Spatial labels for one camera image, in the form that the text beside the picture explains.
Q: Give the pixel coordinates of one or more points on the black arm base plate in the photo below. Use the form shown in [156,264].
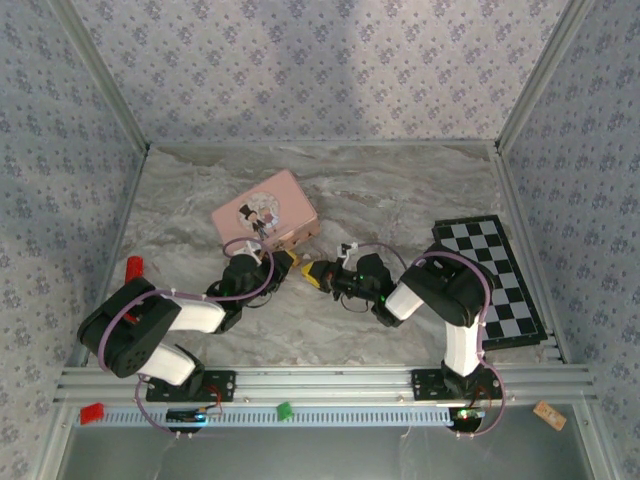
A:
[222,387]
[425,385]

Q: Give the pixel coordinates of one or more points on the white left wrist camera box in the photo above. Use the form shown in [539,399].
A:
[252,250]

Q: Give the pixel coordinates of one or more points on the green plastic block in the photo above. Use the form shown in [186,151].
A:
[284,411]

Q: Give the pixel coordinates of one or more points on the aluminium frame side rail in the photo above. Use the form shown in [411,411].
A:
[131,200]
[507,185]

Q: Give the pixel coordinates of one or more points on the red glitter cylinder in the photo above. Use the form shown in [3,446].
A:
[135,267]

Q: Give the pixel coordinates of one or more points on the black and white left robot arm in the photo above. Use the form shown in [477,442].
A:
[130,335]

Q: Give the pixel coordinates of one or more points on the red plastic block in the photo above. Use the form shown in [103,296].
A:
[92,413]

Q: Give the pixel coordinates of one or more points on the tan rectangular block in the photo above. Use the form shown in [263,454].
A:
[549,416]

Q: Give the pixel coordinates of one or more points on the black and white chessboard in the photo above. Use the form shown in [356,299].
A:
[510,280]

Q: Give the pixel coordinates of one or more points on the pink tin box with cartoon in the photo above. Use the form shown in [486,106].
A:
[290,200]

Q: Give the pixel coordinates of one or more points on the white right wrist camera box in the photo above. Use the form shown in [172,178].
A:
[348,250]

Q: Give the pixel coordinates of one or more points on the small circuit board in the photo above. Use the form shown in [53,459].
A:
[467,414]
[186,415]

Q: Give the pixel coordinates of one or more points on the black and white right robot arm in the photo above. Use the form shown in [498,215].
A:
[460,295]

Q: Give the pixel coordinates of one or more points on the aluminium frame post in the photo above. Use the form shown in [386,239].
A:
[541,75]
[104,75]

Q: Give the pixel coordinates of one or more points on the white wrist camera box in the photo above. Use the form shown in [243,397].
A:
[348,250]
[252,250]

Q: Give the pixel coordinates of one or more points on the aluminium mounting rail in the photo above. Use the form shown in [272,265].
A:
[325,385]

